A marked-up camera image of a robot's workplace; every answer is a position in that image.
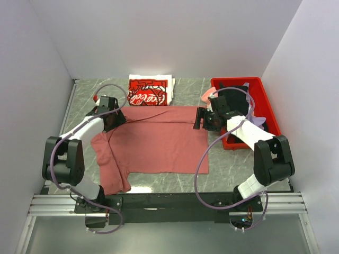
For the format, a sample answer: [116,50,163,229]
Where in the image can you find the light salmon pink shirt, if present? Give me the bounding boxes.
[201,87,216,105]

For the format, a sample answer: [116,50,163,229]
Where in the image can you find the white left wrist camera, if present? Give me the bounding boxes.
[93,95,101,105]

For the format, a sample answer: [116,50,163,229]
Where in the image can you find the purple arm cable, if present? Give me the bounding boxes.
[194,87,270,232]
[50,84,128,235]

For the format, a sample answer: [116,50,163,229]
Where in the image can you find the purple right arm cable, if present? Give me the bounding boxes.
[194,87,270,232]

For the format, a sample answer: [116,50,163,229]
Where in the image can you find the red plastic bin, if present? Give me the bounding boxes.
[210,77,281,135]

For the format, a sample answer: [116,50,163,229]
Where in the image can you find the dusty rose t-shirt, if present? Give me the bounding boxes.
[91,106,209,195]

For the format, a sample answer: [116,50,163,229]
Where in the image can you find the aluminium rail frame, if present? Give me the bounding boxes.
[15,78,318,254]

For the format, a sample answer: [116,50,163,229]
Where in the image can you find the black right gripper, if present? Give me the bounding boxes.
[193,107,221,132]

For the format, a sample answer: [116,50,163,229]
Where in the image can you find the black base crossbar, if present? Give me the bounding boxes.
[74,192,263,223]

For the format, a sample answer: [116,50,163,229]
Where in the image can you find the folded red white Coca-Cola shirt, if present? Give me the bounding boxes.
[128,74,175,106]

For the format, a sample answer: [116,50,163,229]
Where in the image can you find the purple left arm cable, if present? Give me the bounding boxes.
[50,84,128,235]

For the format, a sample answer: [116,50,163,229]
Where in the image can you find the black shirt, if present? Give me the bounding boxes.
[217,82,269,144]

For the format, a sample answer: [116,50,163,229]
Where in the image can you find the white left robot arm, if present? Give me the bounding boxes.
[42,96,127,213]

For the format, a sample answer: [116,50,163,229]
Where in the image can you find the lavender shirt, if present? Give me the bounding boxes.
[246,95,268,131]

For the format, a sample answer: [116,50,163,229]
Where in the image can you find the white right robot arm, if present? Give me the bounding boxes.
[193,96,295,211]

